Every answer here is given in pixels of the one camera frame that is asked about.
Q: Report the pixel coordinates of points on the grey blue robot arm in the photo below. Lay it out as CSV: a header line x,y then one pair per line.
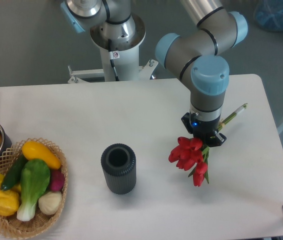
x,y
194,60

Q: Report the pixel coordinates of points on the blue mesh bag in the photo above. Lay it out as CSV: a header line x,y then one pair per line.
x,y
268,14

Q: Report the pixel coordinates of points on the dark grey ribbed vase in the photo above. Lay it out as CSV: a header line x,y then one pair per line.
x,y
118,162

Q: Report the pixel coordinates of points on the green cucumber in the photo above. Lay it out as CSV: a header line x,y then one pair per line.
x,y
13,175

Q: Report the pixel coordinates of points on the white garlic bulb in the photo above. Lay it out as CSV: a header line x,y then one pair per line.
x,y
49,202

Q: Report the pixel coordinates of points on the woven bamboo basket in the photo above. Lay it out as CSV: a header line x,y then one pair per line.
x,y
10,226

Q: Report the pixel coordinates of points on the yellow bell pepper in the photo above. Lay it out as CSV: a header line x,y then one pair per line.
x,y
9,202

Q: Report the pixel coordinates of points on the purple radish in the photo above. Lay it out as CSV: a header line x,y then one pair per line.
x,y
57,180

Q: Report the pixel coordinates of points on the yellow squash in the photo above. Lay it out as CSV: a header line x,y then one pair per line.
x,y
35,150

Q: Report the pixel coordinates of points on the red tulip bouquet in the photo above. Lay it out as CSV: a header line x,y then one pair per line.
x,y
193,153

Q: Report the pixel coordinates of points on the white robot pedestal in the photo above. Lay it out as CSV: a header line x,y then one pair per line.
x,y
119,47

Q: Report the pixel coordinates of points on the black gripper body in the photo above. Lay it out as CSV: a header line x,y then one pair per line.
x,y
207,131

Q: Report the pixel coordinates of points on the green bok choy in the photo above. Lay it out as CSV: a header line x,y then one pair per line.
x,y
35,178

